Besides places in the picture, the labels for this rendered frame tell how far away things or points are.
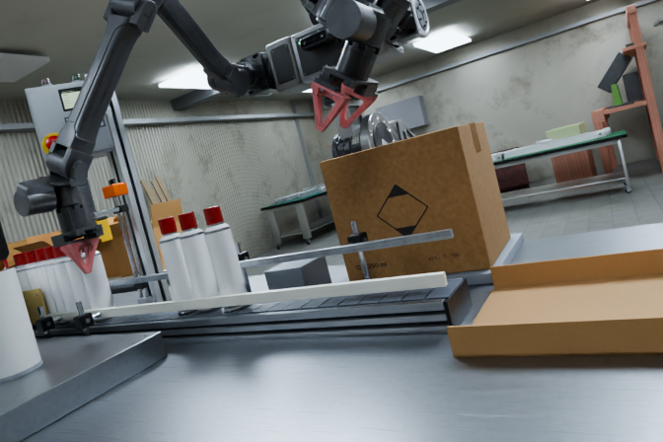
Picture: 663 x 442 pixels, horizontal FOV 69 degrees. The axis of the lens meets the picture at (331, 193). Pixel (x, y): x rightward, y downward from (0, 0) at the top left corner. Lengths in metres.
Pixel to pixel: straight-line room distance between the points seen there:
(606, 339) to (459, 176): 0.42
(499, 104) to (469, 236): 8.59
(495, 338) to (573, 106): 8.80
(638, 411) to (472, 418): 0.14
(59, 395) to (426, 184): 0.71
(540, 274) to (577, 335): 0.27
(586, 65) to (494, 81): 1.48
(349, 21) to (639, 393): 0.56
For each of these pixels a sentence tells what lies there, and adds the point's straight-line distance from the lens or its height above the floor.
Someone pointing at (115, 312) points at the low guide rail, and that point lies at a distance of 1.23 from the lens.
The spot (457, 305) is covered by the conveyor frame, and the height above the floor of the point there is 0.86.
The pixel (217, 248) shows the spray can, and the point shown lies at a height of 1.01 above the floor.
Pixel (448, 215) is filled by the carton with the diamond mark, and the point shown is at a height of 0.96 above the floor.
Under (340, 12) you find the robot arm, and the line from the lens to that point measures 0.75.
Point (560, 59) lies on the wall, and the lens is 9.41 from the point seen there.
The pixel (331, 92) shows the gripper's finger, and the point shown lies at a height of 1.22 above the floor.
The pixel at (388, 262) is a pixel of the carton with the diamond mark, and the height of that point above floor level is 0.89.
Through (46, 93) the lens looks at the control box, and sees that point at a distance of 1.42.
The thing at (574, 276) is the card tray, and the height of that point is 0.84.
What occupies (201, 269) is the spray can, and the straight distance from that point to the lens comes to 1.03.
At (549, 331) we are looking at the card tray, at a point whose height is 0.86.
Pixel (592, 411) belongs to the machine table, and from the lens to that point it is 0.53.
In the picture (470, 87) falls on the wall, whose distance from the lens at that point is 9.61.
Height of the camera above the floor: 1.10
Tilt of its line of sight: 3 degrees down
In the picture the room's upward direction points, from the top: 14 degrees counter-clockwise
